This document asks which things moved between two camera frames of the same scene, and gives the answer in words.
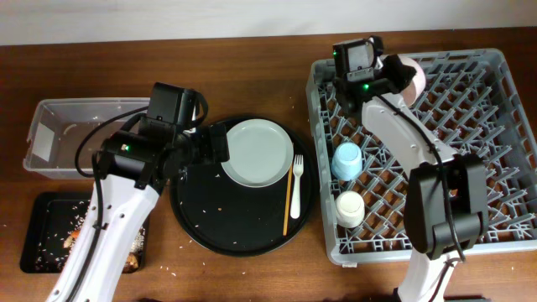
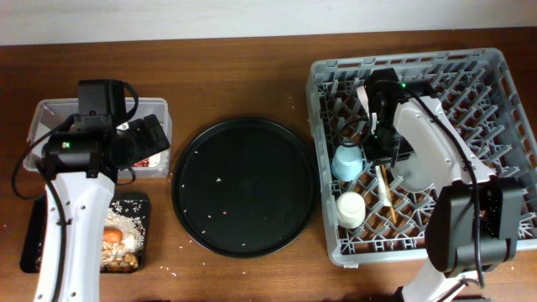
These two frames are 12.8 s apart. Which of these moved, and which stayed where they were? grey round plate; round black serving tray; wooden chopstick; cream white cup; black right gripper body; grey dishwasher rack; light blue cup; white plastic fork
Moved: black right gripper body; white plastic fork; grey round plate; wooden chopstick
Stayed: round black serving tray; grey dishwasher rack; light blue cup; cream white cup
